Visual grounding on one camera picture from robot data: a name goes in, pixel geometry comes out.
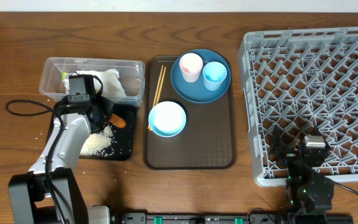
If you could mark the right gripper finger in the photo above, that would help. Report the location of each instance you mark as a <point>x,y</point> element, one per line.
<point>317,133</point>
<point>277,142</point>

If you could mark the light blue plastic cup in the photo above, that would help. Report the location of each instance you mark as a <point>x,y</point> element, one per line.
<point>214,73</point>

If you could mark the dark blue round plate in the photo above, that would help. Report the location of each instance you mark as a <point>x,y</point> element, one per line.
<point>196,92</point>

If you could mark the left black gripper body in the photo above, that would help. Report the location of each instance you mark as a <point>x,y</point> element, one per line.
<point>105,112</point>

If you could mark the pile of white rice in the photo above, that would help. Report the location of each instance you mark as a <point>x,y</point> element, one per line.
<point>99,145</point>

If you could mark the light blue bowl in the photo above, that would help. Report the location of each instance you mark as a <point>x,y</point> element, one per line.
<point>167,119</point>

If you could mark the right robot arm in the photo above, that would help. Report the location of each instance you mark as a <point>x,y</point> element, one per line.
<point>309,193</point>

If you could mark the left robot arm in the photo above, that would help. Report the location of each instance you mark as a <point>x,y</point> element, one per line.
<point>48,191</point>

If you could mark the black plastic tray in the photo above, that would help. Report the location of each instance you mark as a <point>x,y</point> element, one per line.
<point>123,137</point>

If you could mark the white napkin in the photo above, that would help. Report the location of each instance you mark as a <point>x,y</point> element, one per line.
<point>110,80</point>

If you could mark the orange carrot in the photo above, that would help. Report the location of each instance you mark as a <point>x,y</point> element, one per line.
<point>117,121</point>

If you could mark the clear plastic bin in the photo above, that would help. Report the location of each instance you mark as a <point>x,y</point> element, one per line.
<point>131,76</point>

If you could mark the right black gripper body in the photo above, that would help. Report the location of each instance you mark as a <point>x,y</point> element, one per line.
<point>289,154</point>

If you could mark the wooden chopstick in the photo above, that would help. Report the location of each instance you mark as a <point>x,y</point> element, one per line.
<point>158,85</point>

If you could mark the dark brown serving tray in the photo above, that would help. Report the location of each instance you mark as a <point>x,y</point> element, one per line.
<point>208,140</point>

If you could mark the foil and yellow snack wrapper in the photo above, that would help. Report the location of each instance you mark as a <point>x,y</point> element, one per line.
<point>65,80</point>

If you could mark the grey plastic dishwasher rack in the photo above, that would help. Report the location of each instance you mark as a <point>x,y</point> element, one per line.
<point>299,79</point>

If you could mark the pink plastic cup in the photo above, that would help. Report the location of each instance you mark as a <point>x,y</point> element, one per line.
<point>191,65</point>

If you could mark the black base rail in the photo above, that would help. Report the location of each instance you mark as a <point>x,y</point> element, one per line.
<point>253,218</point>

